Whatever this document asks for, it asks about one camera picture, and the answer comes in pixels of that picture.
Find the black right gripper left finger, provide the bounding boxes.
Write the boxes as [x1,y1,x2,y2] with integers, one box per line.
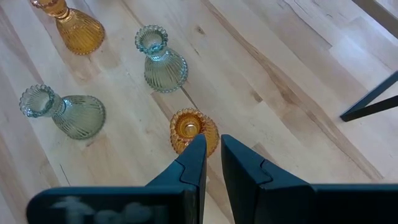
[145,134,208,224]

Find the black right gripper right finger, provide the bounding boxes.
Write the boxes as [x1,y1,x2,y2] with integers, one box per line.
[221,134,313,224]

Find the amber glass candlestick holder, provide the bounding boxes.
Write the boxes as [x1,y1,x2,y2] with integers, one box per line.
[169,107,220,158]
[30,0,106,56]

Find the green glass candlestick holder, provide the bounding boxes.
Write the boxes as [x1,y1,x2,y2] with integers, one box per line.
[134,24,189,94]
[19,83,107,141]

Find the wooden shelf black metal legs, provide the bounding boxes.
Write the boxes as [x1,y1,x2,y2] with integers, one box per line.
[340,70,398,123]

